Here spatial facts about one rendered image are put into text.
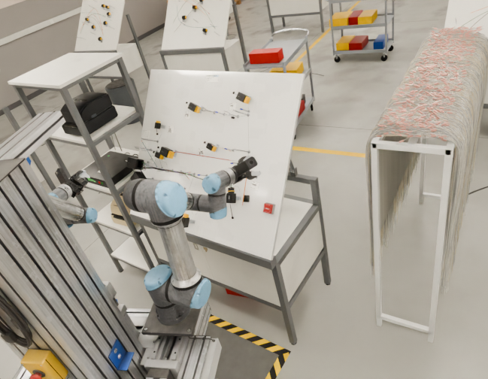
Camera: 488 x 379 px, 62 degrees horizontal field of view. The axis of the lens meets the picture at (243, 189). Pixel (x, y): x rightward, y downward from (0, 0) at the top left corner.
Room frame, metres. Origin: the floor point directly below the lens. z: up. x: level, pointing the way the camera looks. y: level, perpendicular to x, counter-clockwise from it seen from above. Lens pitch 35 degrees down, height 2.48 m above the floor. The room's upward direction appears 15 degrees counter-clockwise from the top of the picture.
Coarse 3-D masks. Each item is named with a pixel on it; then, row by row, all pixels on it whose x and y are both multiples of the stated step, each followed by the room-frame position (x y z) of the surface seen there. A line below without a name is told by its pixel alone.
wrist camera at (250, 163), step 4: (252, 156) 1.50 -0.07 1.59; (244, 160) 1.50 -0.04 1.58; (248, 160) 1.49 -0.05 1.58; (252, 160) 1.49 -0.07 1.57; (240, 164) 1.50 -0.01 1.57; (244, 164) 1.49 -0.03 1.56; (248, 164) 1.49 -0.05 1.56; (252, 164) 1.48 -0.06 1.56; (256, 164) 1.48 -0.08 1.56; (236, 168) 1.49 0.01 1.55; (240, 168) 1.49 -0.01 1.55; (244, 168) 1.48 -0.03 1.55; (248, 168) 1.48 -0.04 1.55; (240, 172) 1.48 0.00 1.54; (244, 172) 1.47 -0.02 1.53
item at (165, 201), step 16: (144, 192) 1.11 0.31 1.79; (160, 192) 1.08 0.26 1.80; (176, 192) 1.10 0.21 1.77; (144, 208) 1.09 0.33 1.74; (160, 208) 1.05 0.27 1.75; (176, 208) 1.07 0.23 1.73; (160, 224) 1.06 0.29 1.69; (176, 224) 1.08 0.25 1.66; (176, 240) 1.07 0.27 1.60; (176, 256) 1.06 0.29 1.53; (176, 272) 1.06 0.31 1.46; (192, 272) 1.07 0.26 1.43; (176, 288) 1.05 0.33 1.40; (192, 288) 1.03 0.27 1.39; (208, 288) 1.07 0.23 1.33; (192, 304) 1.01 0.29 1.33
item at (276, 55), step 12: (264, 48) 5.02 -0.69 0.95; (276, 48) 4.48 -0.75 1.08; (288, 48) 4.78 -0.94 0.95; (300, 48) 4.70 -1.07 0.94; (252, 60) 4.53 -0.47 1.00; (264, 60) 4.44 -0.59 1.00; (276, 60) 4.36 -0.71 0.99; (288, 60) 4.35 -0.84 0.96; (276, 72) 4.85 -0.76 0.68; (288, 72) 4.77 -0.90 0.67; (300, 72) 4.83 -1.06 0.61; (312, 84) 4.94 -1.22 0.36; (312, 96) 4.95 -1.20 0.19; (300, 108) 4.56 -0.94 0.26; (312, 108) 4.89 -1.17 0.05; (300, 120) 4.43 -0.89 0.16
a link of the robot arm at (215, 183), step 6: (210, 174) 1.40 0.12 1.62; (216, 174) 1.39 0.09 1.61; (222, 174) 1.40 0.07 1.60; (228, 174) 1.42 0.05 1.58; (204, 180) 1.37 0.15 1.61; (210, 180) 1.36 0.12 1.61; (216, 180) 1.36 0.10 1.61; (222, 180) 1.38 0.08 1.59; (228, 180) 1.40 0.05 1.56; (204, 186) 1.37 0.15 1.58; (210, 186) 1.35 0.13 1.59; (216, 186) 1.34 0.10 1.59; (222, 186) 1.37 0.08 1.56; (210, 192) 1.34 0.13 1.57; (216, 192) 1.35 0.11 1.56; (222, 192) 1.36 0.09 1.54
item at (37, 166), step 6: (6, 108) 4.17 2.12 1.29; (6, 114) 4.16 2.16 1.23; (12, 114) 4.18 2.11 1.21; (12, 120) 4.16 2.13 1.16; (18, 126) 4.17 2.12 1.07; (0, 144) 4.54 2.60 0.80; (30, 156) 4.17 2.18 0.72; (36, 156) 4.17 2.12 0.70; (36, 162) 4.15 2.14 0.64; (36, 168) 4.16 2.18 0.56; (42, 168) 4.16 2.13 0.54; (36, 174) 4.13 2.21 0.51; (42, 174) 4.17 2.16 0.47; (42, 180) 4.15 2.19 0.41; (48, 180) 4.15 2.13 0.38; (54, 186) 4.17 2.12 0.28
